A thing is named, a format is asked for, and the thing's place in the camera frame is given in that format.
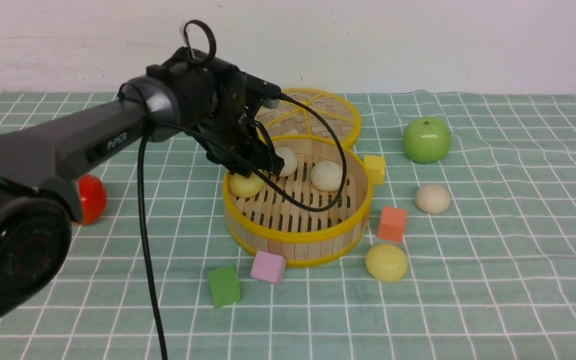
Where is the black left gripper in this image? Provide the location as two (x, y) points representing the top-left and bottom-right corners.
(198, 70), (285, 178)

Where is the white bun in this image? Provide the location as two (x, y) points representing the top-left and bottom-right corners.
(414, 183), (453, 215)
(275, 146), (298, 177)
(310, 160), (343, 192)

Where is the yellow bun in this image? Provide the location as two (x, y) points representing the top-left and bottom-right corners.
(227, 173), (265, 199)
(365, 243), (409, 283)

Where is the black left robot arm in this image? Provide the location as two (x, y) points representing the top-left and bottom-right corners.
(0, 47), (282, 318)

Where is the woven bamboo steamer lid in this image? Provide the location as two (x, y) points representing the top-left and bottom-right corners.
(253, 88), (363, 150)

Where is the bamboo steamer tray yellow rim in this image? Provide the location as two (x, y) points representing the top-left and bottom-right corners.
(222, 135), (373, 267)

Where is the yellow cube block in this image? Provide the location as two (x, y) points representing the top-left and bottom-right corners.
(363, 153), (386, 185)

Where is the pink cube block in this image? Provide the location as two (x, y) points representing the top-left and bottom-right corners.
(250, 250), (287, 285)

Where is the orange cube block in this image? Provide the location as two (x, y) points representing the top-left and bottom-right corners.
(375, 206), (408, 244)

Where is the green cube block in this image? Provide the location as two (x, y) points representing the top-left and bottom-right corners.
(206, 266), (242, 309)

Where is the green apple toy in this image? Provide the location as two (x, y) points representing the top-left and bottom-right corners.
(402, 116), (452, 164)

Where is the green checkered tablecloth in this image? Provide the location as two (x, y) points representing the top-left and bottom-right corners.
(0, 90), (576, 360)

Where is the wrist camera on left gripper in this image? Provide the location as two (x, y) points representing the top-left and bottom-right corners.
(245, 73), (282, 119)

